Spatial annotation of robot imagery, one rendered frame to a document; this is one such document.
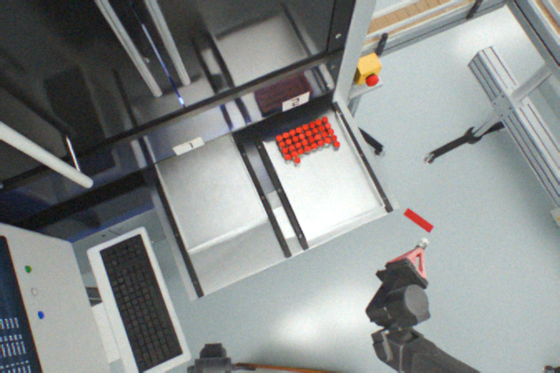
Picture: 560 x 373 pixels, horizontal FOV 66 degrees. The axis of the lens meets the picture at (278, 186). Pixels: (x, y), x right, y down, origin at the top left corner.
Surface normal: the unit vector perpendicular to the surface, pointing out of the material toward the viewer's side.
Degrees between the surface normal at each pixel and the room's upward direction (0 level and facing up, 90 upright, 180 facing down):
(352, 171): 0
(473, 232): 0
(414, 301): 29
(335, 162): 0
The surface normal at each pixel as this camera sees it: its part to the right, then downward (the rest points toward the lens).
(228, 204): -0.01, -0.25
